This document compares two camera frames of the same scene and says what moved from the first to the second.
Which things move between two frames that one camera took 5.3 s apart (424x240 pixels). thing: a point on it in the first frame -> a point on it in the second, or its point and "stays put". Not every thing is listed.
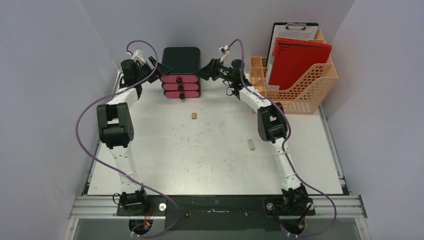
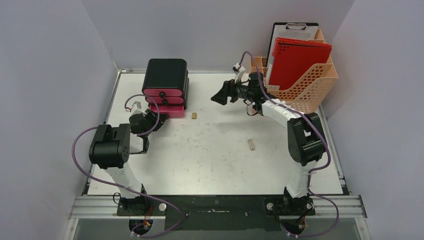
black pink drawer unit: [181, 81] -> [166, 86]
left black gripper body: [145, 70] -> [150, 119]
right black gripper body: [211, 67] -> [234, 91]
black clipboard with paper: [306, 31] stays put
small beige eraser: [251, 144] stays put
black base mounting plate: [217, 212] stays put
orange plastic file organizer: [304, 97] stays put
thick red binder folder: [292, 59] stays put
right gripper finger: [211, 70] -> [227, 90]
